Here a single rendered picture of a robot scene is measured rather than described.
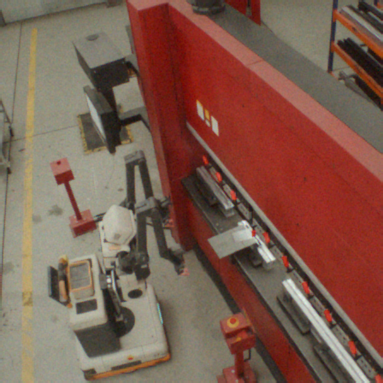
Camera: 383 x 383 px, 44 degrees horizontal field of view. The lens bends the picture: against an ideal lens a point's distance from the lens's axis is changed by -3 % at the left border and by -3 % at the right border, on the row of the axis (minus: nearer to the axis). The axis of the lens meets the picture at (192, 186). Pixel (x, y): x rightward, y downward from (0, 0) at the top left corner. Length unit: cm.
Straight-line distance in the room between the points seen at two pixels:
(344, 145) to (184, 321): 256
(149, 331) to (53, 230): 176
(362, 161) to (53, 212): 389
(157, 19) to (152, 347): 226
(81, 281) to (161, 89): 139
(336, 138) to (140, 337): 234
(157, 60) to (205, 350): 219
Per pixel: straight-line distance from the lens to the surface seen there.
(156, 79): 328
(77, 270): 337
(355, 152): 182
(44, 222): 512
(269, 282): 315
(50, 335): 427
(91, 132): 609
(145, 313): 380
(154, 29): 313
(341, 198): 201
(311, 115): 198
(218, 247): 317
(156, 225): 271
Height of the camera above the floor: 344
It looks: 43 degrees down
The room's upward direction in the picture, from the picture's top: 8 degrees counter-clockwise
